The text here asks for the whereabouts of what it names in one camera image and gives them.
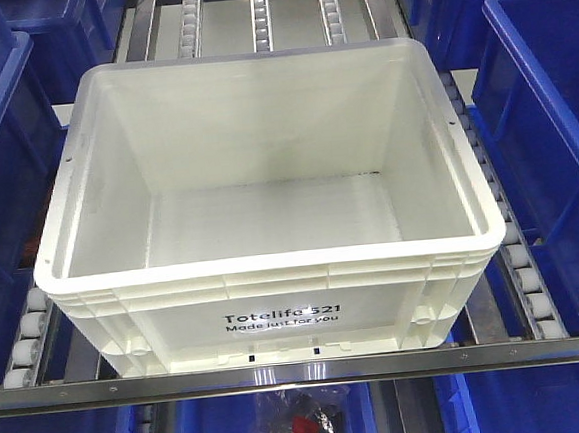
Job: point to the white plastic tote bin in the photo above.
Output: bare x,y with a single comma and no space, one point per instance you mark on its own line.
266,208

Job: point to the blue bin lower middle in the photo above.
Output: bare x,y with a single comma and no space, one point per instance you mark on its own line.
237,413

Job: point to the blue bin right shelf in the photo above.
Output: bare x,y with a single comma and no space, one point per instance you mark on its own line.
527,96

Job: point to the blue bin shelf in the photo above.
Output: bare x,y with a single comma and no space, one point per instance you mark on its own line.
527,96
1,189

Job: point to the blue bin lower right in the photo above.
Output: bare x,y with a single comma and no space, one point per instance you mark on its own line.
530,400

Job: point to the blue bin back left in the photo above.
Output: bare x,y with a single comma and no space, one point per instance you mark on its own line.
69,38

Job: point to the blue bin left shelf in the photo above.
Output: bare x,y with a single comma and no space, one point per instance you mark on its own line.
1,189

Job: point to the roller track back right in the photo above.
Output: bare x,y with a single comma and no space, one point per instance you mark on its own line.
332,21

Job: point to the roller track back left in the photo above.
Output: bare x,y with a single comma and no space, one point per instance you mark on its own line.
190,29

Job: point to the plastic bag of parts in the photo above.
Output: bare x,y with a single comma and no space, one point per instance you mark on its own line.
312,410

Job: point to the roller track back middle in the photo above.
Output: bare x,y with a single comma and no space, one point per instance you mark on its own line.
261,23

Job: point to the left white roller track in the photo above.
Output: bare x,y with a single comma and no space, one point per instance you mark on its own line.
27,350

